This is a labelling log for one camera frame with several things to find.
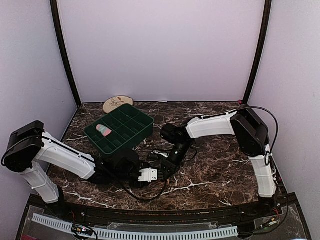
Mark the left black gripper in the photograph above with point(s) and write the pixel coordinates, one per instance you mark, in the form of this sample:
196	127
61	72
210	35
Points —
146	164

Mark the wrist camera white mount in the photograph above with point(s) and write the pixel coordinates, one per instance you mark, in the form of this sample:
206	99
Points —
158	155
148	175

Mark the white slotted cable duct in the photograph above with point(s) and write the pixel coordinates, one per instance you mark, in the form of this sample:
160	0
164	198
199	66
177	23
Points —
119	231

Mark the black front table rail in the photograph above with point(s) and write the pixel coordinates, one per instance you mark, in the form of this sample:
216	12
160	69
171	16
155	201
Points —
97	215

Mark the left black frame post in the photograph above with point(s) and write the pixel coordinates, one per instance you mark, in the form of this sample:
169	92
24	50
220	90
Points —
63	51

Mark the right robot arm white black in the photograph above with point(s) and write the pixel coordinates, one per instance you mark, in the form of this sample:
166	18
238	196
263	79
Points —
250	131

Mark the right black frame post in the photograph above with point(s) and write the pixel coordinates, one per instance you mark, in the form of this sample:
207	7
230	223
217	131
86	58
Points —
259	50

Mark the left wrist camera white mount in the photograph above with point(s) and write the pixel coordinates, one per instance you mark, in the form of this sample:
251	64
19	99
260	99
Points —
148	175

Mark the small circuit board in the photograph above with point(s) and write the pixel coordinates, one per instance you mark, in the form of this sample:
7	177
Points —
81	230

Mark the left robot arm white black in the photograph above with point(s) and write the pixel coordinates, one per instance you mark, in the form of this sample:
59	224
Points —
31	144

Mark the pink patterned sock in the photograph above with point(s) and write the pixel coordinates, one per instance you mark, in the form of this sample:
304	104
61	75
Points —
103	130

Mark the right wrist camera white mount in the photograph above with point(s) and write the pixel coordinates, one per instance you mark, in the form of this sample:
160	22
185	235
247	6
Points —
158	155

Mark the green divided organizer tray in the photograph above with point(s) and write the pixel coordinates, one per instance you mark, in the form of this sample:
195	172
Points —
129	126

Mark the black frame post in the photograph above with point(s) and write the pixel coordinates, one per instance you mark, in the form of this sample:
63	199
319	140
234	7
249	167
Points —
63	51
259	50

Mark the beige floral plate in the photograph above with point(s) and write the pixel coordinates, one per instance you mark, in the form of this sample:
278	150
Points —
116	102

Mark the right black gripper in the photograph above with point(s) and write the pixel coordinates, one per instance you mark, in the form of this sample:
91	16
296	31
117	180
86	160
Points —
172	165

